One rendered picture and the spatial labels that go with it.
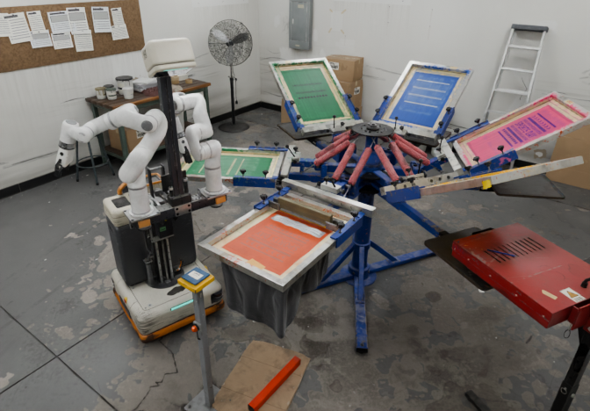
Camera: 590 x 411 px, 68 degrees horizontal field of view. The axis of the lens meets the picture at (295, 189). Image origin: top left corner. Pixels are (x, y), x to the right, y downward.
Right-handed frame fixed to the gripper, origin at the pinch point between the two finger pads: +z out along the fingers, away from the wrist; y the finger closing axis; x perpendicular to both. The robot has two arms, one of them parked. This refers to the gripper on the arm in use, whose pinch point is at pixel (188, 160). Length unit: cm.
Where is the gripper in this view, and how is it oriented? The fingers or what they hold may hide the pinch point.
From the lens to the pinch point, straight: 285.4
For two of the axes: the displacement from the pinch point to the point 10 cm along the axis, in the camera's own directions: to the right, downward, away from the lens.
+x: -8.2, 4.0, -4.1
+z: 2.9, 9.1, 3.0
